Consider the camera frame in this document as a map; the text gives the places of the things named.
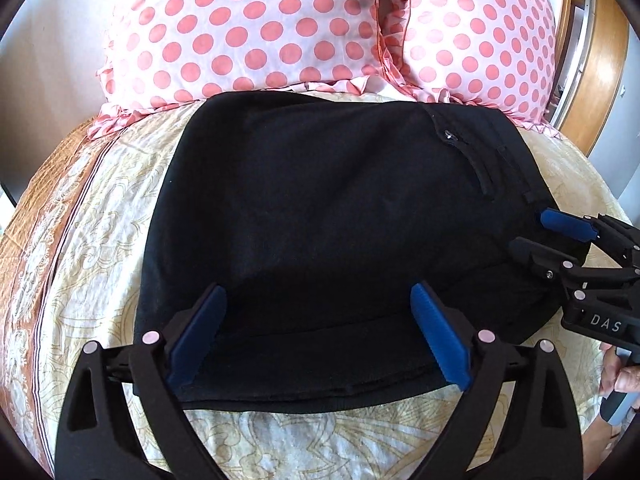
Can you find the wooden door frame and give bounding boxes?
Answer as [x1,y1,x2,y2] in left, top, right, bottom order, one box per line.
[550,0,577,128]

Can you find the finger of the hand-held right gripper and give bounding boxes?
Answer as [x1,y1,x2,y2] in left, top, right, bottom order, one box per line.
[510,238,591,286]
[540,208,640,266]

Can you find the cream patterned bed cover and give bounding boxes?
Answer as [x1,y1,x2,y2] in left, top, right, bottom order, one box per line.
[0,87,640,480]

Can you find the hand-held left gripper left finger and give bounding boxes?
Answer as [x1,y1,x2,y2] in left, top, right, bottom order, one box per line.
[55,282,228,480]

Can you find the pink polka dot pillow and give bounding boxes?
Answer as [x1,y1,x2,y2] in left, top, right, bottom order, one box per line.
[375,0,558,133]
[87,0,388,138]

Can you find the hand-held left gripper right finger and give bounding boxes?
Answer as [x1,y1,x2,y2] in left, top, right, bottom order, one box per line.
[410,282,586,480]

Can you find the black pants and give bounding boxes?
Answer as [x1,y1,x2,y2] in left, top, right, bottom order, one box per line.
[134,91,591,403]

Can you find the person's right hand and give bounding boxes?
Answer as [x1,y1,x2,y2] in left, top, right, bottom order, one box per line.
[601,347,640,394]

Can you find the wooden wardrobe panel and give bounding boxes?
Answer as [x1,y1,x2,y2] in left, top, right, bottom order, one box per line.
[584,0,632,157]

